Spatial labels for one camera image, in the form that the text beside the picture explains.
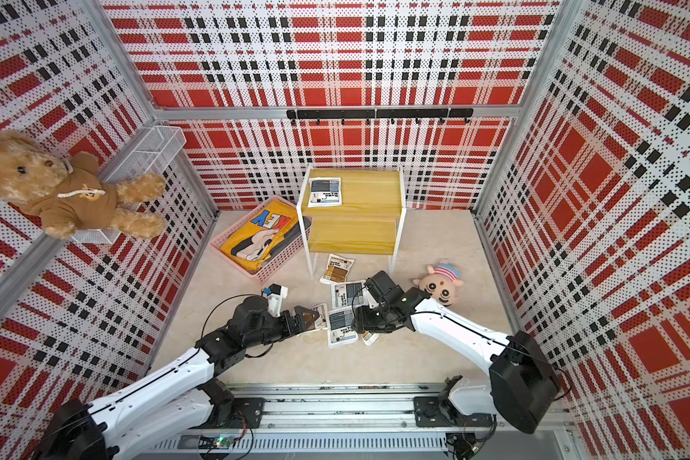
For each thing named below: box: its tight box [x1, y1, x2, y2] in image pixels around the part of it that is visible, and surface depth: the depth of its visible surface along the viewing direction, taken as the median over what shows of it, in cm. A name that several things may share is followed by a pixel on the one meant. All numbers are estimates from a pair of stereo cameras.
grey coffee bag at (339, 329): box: [327, 307, 359, 349], surface depth 88 cm
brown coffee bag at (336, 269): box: [319, 253, 355, 285], surface depth 103 cm
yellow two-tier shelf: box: [296, 164, 407, 279], surface depth 82 cm
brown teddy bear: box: [0, 130, 166, 240], surface depth 56 cm
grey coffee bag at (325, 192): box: [307, 177, 343, 208], surface depth 80 cm
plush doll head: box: [412, 258, 464, 307], surface depth 95 cm
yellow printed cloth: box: [220, 199, 299, 272], surface depth 106 cm
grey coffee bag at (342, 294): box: [330, 279, 370, 310], surface depth 97 cm
